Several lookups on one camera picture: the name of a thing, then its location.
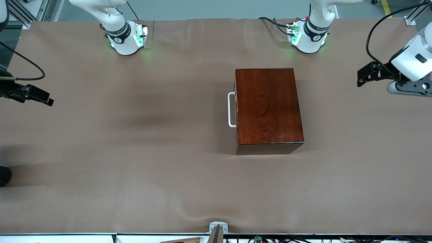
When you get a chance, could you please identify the wooden drawer with white handle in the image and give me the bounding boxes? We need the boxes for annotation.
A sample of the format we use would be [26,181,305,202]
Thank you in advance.
[228,77,239,145]

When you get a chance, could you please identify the black round object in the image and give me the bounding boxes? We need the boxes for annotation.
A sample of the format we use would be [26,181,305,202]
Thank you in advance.
[0,166,12,187]

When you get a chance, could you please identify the dark brown wooden cabinet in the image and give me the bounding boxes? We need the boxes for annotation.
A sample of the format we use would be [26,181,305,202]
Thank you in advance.
[235,67,305,156]

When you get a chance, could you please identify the brown table cloth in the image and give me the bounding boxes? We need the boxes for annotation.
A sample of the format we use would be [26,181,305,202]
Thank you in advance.
[0,19,432,235]

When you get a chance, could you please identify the light wooden board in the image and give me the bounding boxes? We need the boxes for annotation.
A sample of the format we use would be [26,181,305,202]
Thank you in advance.
[160,237,202,243]

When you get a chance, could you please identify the aluminium profile with bracket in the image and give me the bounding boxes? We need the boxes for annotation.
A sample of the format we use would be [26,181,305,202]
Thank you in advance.
[404,0,432,26]

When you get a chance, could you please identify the aluminium frame with black bars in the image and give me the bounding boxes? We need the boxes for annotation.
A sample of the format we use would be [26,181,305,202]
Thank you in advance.
[6,0,51,30]

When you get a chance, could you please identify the black base cable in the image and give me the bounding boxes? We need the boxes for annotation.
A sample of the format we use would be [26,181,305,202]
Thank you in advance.
[273,19,290,36]
[126,0,140,21]
[258,16,291,28]

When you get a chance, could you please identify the white table edge rail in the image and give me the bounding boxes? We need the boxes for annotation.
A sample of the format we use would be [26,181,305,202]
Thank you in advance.
[0,233,432,243]

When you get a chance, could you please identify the tangled black cables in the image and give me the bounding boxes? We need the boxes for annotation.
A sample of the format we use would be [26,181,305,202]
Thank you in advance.
[225,235,432,243]

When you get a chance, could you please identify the grey clamp bracket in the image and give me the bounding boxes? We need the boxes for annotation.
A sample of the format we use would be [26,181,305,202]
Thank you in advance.
[209,221,228,234]

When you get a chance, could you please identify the grey metal post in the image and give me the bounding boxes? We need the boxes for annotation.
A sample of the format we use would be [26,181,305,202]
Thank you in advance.
[207,225,224,243]

